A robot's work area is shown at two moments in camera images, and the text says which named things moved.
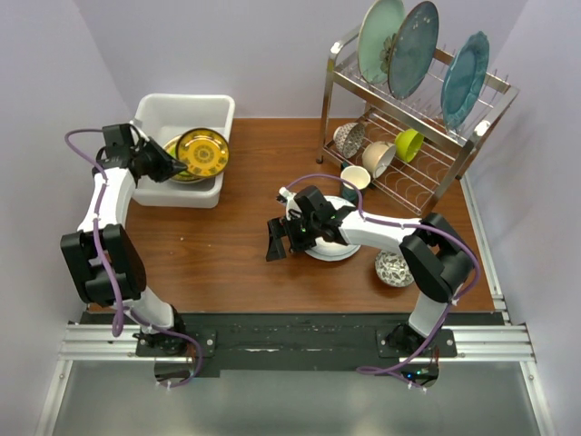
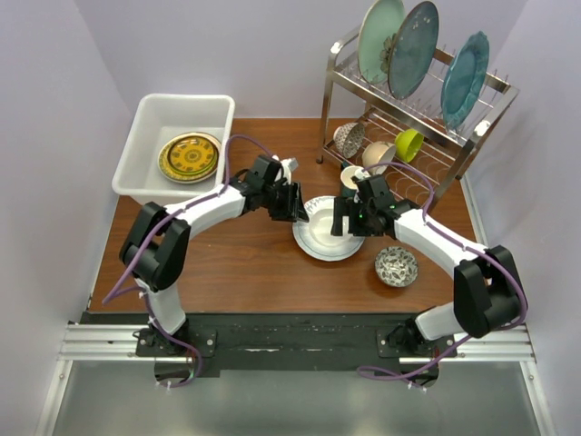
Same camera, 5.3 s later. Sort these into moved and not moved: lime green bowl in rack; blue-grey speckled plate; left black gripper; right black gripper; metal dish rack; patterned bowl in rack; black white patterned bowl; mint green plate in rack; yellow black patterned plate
Moved: left black gripper; yellow black patterned plate; right black gripper
Not moved: metal dish rack; lime green bowl in rack; black white patterned bowl; patterned bowl in rack; blue-grey speckled plate; mint green plate in rack
